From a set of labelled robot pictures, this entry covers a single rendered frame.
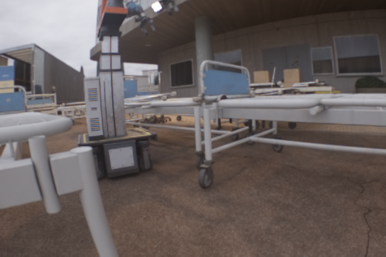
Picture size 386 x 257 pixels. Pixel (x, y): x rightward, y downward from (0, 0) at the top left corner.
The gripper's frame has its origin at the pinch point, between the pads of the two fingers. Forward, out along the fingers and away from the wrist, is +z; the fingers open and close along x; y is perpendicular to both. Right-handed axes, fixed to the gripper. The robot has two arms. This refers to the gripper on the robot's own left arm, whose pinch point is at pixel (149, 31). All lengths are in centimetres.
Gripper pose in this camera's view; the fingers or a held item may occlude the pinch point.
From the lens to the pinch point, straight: 197.7
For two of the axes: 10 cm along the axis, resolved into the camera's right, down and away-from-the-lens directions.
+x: -6.3, 1.0, 7.7
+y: 6.5, -4.8, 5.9
